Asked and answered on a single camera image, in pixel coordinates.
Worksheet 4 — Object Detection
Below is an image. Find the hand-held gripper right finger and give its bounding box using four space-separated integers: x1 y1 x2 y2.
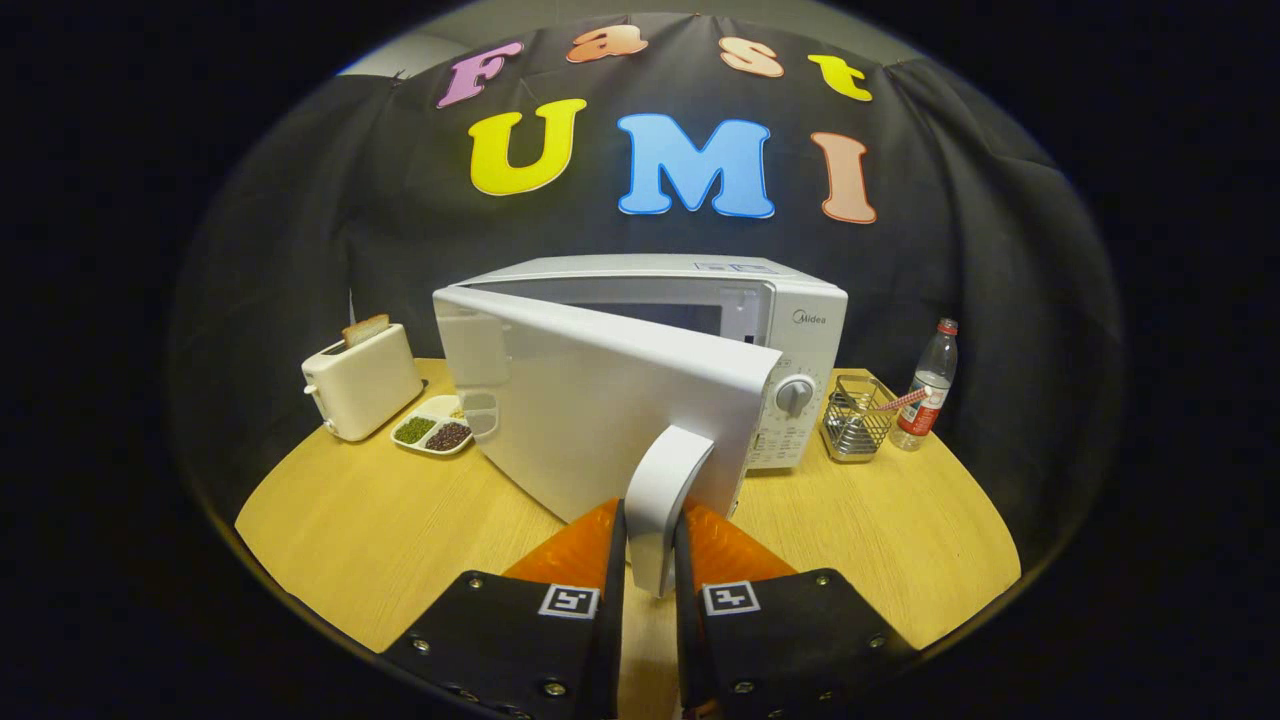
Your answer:
673 500 916 720

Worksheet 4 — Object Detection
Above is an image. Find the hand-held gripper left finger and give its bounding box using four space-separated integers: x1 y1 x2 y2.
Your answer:
383 497 628 720

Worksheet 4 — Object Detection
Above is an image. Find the white toaster oven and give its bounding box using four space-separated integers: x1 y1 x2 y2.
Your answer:
432 253 849 599

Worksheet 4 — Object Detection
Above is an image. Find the cream bread toaster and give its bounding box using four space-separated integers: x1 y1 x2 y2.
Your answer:
301 322 425 443

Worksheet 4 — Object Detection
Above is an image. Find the white divided bean dish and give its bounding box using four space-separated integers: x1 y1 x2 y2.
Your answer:
390 394 475 458

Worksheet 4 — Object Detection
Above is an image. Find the clear plastic water bottle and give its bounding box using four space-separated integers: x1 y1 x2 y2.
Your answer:
890 318 959 452

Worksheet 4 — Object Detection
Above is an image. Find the metal wire basket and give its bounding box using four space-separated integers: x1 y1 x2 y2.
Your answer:
820 374 898 463

